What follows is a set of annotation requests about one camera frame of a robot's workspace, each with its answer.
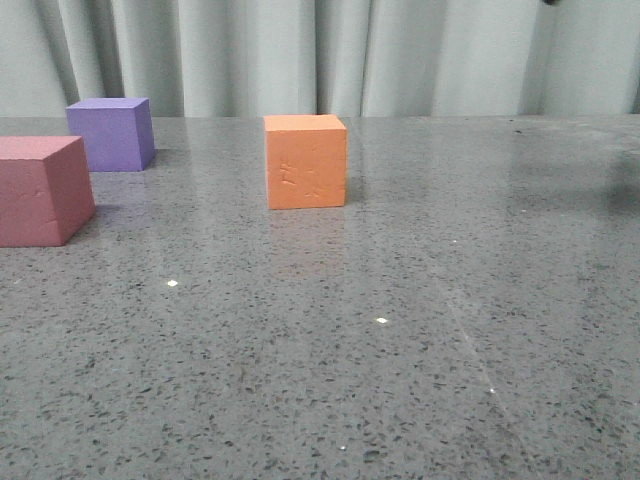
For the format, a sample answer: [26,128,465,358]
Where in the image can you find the orange foam cube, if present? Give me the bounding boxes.
[264,114,348,209]

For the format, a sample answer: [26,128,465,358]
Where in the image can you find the pale green curtain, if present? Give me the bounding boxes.
[1,1,639,117]

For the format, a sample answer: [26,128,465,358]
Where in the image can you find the purple foam cube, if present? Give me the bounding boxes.
[66,98,156,172]

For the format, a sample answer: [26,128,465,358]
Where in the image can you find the pink foam cube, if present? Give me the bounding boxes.
[1,136,96,247]

